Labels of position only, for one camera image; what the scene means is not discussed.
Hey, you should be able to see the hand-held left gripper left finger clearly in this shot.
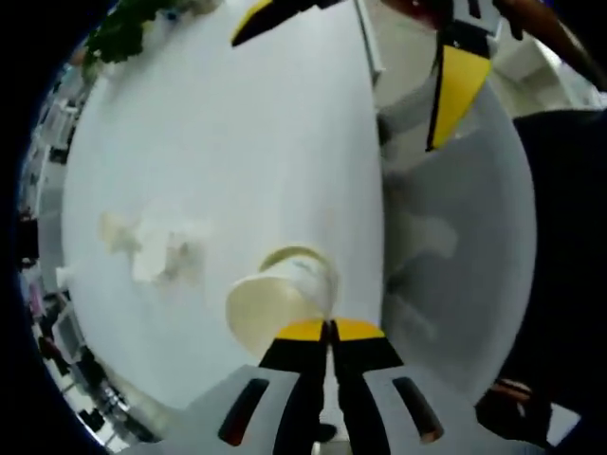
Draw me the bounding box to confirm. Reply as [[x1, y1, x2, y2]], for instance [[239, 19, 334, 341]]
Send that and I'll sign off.
[[160, 318, 332, 455]]

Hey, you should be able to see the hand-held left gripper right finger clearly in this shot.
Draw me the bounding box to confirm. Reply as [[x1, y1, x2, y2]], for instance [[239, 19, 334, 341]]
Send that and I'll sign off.
[[330, 318, 499, 455]]

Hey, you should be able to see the person's right hand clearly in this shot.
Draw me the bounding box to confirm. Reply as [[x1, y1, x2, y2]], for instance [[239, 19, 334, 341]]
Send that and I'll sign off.
[[495, 0, 526, 42]]

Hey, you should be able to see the grey mesh chair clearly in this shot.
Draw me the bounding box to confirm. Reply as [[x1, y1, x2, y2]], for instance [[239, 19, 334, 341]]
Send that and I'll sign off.
[[378, 84, 537, 428]]

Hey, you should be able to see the potted green plant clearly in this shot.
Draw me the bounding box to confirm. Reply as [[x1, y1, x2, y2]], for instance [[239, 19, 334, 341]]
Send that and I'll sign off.
[[83, 0, 165, 65]]

